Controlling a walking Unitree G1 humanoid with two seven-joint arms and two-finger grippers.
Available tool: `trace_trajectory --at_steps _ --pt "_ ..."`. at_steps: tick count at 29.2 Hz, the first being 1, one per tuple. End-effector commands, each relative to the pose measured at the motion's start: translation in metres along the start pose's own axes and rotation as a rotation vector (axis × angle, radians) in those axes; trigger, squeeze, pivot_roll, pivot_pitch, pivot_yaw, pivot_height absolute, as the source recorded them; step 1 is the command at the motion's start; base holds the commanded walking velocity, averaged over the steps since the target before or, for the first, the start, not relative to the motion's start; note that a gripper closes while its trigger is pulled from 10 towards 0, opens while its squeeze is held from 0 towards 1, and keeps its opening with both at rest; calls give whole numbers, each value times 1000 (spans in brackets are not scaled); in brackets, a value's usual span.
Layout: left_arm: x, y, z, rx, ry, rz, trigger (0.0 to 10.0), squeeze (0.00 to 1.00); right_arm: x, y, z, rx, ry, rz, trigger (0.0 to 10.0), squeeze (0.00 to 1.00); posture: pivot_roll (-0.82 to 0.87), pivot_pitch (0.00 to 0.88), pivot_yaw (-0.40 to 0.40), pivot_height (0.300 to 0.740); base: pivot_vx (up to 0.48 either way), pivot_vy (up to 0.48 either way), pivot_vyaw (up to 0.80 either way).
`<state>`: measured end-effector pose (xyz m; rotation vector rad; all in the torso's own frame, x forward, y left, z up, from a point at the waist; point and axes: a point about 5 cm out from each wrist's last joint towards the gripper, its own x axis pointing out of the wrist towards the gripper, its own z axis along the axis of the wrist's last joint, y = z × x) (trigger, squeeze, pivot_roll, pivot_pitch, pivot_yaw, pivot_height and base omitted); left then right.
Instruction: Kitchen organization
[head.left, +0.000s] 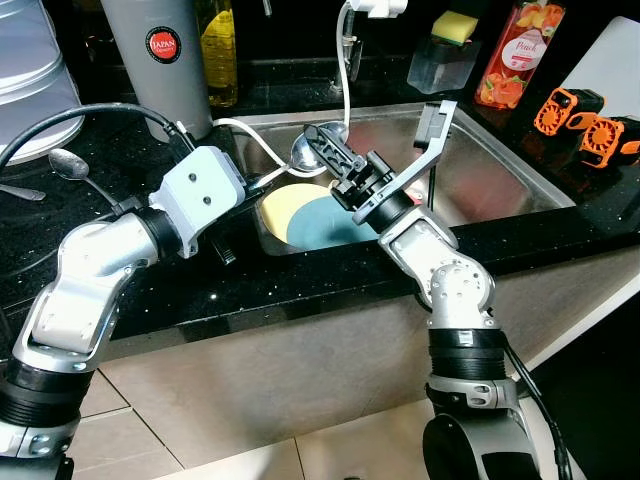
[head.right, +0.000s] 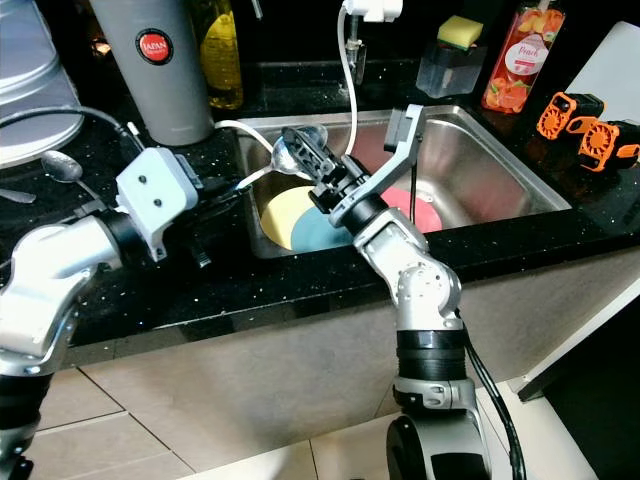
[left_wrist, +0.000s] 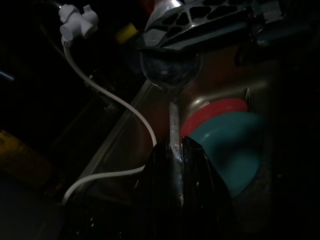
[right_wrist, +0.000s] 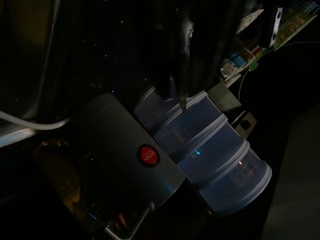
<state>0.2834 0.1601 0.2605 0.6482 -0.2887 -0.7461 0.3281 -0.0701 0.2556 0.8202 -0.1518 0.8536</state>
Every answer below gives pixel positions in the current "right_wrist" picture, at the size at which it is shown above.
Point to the stainless steel sink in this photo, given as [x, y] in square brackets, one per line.
[27, 62]

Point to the yellow oil bottle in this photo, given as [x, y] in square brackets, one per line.
[55, 175]

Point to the tiered translucent plastic container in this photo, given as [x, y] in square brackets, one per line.
[207, 155]

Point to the colourful printed packaging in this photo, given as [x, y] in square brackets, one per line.
[240, 62]

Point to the grey plastic box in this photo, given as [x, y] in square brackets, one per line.
[225, 98]

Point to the grey thermos jug red sticker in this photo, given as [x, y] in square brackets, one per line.
[120, 140]

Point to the dotted yellow-green board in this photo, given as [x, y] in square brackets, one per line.
[295, 22]

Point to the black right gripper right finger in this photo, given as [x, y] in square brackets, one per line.
[227, 37]

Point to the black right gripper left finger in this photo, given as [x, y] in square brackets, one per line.
[175, 50]

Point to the wall socket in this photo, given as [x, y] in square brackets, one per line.
[245, 123]

